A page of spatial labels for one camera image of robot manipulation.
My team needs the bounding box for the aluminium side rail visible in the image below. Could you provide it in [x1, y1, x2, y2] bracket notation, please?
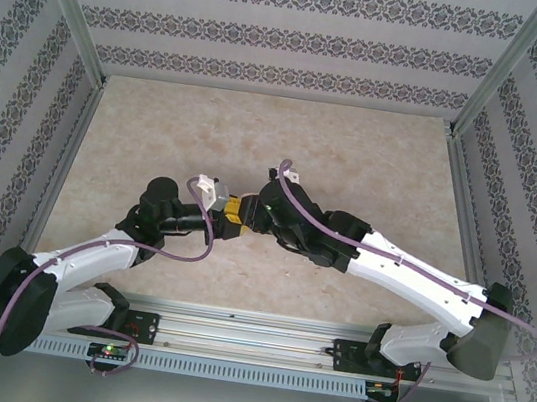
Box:
[9, 75, 108, 285]
[425, 134, 523, 307]

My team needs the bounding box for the small controller board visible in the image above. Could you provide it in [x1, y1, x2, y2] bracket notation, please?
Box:
[365, 382, 398, 401]
[86, 341, 129, 362]

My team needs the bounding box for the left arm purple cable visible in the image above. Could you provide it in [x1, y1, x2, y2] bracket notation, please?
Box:
[0, 149, 225, 391]

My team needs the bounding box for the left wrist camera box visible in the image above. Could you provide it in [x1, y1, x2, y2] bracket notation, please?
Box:
[194, 173, 235, 214]

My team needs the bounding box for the grey slotted cable duct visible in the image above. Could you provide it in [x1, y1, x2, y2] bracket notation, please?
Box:
[31, 331, 402, 402]

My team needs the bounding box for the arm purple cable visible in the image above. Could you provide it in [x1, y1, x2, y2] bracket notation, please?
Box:
[0, 149, 225, 391]
[244, 157, 537, 402]

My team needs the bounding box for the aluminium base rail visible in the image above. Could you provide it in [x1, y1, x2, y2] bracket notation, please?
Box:
[41, 278, 523, 401]

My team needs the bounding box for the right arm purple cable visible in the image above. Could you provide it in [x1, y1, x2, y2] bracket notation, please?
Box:
[244, 157, 537, 402]

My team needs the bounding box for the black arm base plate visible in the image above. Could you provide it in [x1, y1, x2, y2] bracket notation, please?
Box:
[329, 336, 432, 386]
[118, 308, 163, 347]

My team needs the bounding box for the aluminium frame post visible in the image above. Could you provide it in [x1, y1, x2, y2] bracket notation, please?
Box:
[447, 0, 537, 151]
[6, 0, 121, 90]

